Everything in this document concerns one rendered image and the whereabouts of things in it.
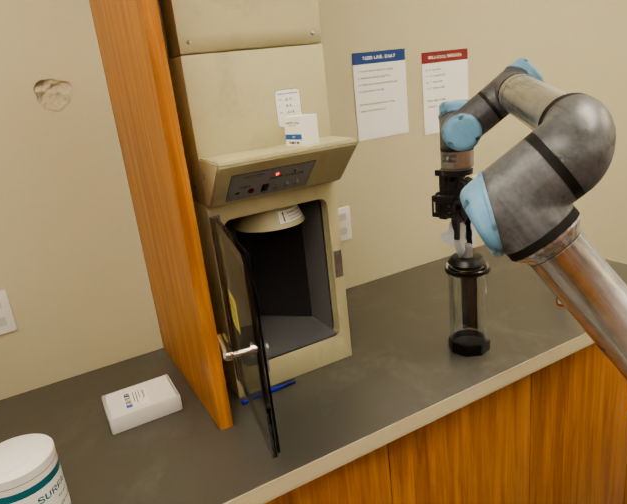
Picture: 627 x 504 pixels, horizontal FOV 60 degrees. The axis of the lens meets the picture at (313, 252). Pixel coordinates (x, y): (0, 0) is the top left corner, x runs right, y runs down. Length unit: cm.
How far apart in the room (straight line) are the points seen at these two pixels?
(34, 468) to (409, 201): 144
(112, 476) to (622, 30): 254
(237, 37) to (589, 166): 72
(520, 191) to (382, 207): 117
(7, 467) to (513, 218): 89
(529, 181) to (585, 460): 122
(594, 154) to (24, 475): 98
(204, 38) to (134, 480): 87
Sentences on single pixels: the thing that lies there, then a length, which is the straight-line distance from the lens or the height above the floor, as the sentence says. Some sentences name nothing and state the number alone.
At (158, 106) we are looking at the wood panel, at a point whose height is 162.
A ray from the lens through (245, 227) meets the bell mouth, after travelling 128.
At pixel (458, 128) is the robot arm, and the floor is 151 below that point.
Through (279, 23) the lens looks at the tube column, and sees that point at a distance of 124.
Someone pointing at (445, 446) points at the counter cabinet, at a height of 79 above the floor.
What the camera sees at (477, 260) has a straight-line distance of 135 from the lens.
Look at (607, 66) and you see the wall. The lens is 276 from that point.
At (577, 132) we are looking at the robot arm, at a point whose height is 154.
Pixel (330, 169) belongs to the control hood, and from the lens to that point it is 122.
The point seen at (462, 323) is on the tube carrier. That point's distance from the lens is 140.
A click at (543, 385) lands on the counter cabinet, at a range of 158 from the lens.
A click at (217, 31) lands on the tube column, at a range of 118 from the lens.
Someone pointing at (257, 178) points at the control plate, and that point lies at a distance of 112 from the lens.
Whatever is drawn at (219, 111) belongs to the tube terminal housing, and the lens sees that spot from 117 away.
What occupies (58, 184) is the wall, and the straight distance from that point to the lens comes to 155.
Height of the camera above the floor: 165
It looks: 18 degrees down
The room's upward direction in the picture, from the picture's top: 7 degrees counter-clockwise
